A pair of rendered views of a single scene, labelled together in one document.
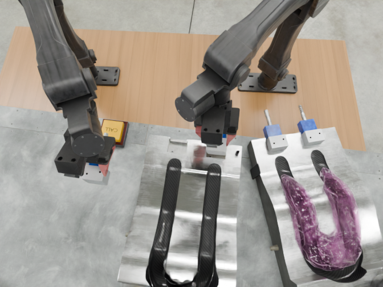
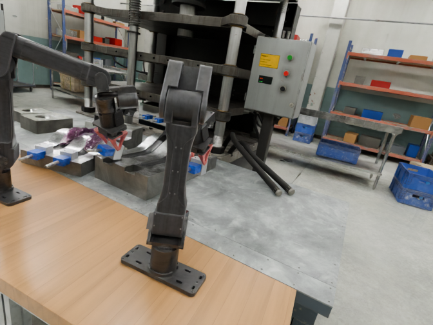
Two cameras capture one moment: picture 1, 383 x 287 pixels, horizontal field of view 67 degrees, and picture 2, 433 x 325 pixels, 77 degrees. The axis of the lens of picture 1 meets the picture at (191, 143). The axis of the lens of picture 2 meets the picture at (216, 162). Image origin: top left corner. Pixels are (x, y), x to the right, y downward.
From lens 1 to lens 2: 1.23 m
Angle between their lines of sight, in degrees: 91
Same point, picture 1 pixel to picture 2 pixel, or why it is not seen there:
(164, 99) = (103, 218)
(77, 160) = not seen: hidden behind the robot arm
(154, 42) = (40, 273)
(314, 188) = (81, 139)
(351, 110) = not seen: outside the picture
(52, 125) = (225, 242)
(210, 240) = (154, 145)
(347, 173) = (54, 138)
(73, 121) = not seen: hidden behind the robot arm
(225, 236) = (146, 144)
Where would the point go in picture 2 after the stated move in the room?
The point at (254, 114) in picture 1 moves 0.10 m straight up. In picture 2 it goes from (46, 185) to (45, 157)
